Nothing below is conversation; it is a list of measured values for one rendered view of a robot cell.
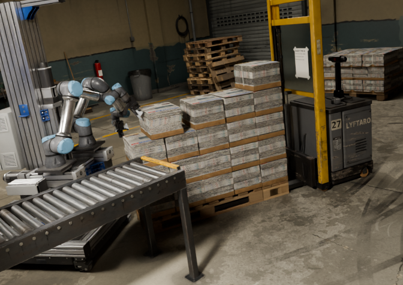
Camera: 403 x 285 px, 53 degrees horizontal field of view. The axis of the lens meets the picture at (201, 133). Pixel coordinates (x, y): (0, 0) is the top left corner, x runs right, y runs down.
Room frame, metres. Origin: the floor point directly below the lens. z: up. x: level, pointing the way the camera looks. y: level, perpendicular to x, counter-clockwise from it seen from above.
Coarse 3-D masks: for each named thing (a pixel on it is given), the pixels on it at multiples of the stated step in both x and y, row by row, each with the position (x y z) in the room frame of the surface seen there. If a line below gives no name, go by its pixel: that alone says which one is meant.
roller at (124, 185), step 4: (100, 176) 2.62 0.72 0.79; (104, 176) 2.59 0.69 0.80; (108, 176) 2.57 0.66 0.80; (104, 180) 2.57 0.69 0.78; (108, 180) 2.54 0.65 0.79; (112, 180) 2.51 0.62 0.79; (116, 180) 2.48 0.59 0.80; (120, 180) 2.48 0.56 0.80; (116, 184) 2.45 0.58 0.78; (120, 184) 2.43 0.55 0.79; (124, 184) 2.40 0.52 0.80; (128, 184) 2.38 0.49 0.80; (128, 188) 2.35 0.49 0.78
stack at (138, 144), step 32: (192, 128) 3.46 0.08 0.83; (224, 128) 3.47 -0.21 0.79; (256, 128) 3.58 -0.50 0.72; (192, 160) 3.35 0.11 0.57; (224, 160) 3.45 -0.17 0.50; (256, 160) 3.56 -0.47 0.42; (192, 192) 3.34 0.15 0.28; (224, 192) 3.44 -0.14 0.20; (256, 192) 3.55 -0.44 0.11; (160, 224) 3.22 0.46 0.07
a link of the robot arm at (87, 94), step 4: (56, 88) 3.03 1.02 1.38; (84, 92) 3.19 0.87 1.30; (88, 92) 3.23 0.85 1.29; (92, 92) 3.27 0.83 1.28; (96, 92) 3.30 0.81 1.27; (80, 96) 3.18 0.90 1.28; (84, 96) 3.20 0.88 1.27; (88, 96) 3.23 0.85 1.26; (92, 96) 3.25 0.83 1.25; (96, 96) 3.28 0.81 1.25; (100, 96) 3.31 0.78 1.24; (96, 100) 3.30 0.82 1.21; (100, 100) 3.32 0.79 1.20
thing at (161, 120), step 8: (144, 112) 3.35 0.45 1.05; (152, 112) 3.24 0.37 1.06; (160, 112) 3.26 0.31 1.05; (168, 112) 3.28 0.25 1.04; (176, 112) 3.31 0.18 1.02; (152, 120) 3.25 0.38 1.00; (160, 120) 3.26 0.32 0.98; (168, 120) 3.29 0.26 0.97; (176, 120) 3.31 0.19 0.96; (152, 128) 3.24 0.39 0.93; (160, 128) 3.26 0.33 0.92; (168, 128) 3.28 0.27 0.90; (176, 128) 3.30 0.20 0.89
